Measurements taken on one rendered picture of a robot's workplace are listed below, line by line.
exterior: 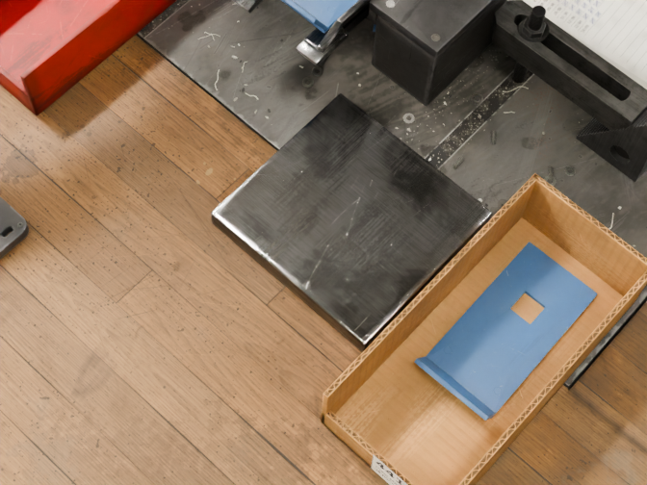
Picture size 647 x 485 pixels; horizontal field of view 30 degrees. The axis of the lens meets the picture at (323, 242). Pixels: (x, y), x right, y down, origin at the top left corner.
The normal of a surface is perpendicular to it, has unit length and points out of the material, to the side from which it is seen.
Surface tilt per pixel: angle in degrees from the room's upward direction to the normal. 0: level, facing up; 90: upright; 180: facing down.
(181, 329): 0
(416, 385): 0
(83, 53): 90
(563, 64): 0
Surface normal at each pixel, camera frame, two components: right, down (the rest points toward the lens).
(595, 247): -0.67, 0.66
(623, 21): 0.01, -0.42
